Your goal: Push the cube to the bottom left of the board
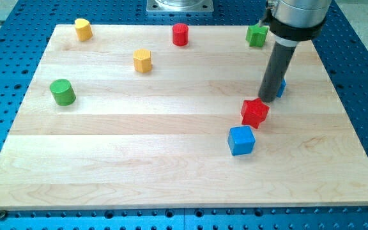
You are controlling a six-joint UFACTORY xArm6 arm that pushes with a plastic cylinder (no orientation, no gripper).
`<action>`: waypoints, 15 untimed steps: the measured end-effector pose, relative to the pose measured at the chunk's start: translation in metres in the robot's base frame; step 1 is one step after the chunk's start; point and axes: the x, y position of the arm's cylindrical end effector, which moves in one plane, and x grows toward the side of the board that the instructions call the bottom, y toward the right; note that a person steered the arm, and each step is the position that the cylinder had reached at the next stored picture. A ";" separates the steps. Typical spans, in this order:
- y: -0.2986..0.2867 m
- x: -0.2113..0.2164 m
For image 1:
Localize red cylinder block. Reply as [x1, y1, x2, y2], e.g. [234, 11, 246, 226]
[172, 23, 189, 46]

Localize yellow hexagon block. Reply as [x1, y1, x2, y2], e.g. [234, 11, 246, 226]
[133, 49, 152, 73]

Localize blue cube block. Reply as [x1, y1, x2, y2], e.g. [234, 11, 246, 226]
[227, 126, 256, 156]

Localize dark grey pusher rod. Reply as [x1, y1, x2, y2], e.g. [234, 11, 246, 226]
[258, 42, 296, 103]

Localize yellow heart block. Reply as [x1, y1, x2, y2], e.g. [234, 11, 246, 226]
[75, 18, 93, 42]

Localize small blue block behind rod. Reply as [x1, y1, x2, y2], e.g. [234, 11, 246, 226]
[276, 79, 286, 98]

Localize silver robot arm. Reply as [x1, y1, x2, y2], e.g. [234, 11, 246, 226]
[258, 0, 331, 47]

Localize blue perforated metal table plate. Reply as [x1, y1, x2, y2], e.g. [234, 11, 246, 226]
[0, 0, 368, 229]

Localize red star block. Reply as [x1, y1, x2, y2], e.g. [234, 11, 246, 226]
[240, 98, 270, 129]

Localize green cylinder block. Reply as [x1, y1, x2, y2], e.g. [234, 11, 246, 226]
[49, 79, 76, 106]

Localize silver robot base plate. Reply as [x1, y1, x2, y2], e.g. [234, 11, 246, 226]
[146, 0, 214, 13]

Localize wooden board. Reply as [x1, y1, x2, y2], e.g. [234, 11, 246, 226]
[0, 24, 368, 210]

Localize green star block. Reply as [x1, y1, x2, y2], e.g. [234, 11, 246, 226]
[245, 24, 269, 47]

